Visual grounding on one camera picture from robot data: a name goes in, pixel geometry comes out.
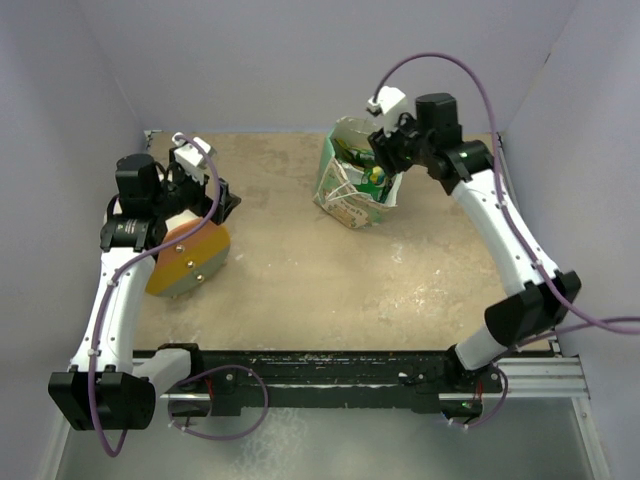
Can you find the white orange toy drawer box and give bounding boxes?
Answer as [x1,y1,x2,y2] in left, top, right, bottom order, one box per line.
[137,211,231,297]

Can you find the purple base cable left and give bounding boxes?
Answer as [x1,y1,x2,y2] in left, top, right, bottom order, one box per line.
[166,366,271,442]

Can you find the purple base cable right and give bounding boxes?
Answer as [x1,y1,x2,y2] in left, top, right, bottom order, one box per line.
[446,367,509,430]

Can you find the green snack packet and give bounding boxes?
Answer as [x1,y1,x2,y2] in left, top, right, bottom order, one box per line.
[332,138,376,169]
[342,163,393,203]

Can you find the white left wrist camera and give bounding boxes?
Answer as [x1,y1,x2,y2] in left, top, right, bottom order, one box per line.
[171,132,216,185]

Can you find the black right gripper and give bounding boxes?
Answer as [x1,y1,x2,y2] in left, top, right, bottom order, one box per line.
[370,107,435,177]

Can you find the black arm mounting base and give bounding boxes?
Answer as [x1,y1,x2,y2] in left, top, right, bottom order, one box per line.
[167,344,503,420]

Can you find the green paper gift bag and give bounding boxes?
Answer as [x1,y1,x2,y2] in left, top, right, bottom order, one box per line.
[312,117,403,229]

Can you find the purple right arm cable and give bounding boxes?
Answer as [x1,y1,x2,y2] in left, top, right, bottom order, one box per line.
[374,52,640,351]

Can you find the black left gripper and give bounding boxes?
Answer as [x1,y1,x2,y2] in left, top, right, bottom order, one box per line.
[150,148,239,224]

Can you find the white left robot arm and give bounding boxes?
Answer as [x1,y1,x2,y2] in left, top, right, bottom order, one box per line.
[48,146,241,431]

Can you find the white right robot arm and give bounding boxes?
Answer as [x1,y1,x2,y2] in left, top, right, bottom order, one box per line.
[368,86,581,391]

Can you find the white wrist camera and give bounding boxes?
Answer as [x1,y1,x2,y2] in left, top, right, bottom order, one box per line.
[366,86,409,137]
[171,132,216,185]

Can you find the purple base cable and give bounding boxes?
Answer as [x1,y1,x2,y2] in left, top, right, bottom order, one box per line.
[166,366,271,442]
[446,367,509,430]

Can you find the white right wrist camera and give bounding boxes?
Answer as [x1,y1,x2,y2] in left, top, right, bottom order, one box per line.
[366,86,409,137]

